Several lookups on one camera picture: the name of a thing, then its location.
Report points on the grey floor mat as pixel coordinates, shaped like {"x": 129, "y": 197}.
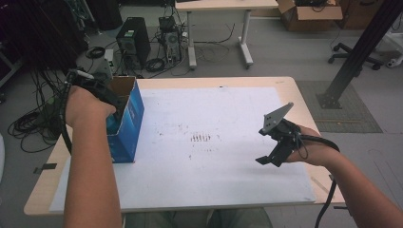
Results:
{"x": 345, "y": 120}

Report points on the blue cardboard box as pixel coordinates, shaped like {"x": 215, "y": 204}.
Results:
{"x": 128, "y": 133}

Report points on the white device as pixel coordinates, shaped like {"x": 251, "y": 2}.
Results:
{"x": 395, "y": 62}

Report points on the person's right hand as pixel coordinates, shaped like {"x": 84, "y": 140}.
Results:
{"x": 316, "y": 148}

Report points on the closed brown cardboard box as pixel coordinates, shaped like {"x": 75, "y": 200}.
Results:
{"x": 358, "y": 14}

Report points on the black office chair base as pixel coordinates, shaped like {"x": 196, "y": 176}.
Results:
{"x": 351, "y": 57}

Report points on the grey power box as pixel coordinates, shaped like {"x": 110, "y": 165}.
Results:
{"x": 106, "y": 65}

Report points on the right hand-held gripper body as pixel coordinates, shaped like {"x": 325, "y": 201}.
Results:
{"x": 280, "y": 128}

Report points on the open brown cardboard box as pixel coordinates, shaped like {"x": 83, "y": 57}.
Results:
{"x": 309, "y": 15}

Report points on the light wooden desk white legs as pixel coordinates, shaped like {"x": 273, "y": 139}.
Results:
{"x": 221, "y": 4}

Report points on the wooden table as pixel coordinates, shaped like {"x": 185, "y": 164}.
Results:
{"x": 301, "y": 101}

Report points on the small open computer case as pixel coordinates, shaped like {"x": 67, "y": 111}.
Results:
{"x": 171, "y": 39}

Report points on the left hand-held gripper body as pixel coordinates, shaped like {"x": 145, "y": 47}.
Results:
{"x": 90, "y": 83}

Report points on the black metal stand post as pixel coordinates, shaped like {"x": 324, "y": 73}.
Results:
{"x": 358, "y": 50}

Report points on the person's left hand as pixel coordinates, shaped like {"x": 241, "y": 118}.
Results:
{"x": 85, "y": 106}

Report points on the black tape strip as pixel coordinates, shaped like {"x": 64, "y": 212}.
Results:
{"x": 45, "y": 167}

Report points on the white table mat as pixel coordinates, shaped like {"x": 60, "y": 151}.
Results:
{"x": 206, "y": 171}

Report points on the black computer tower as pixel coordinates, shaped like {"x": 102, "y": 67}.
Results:
{"x": 133, "y": 41}

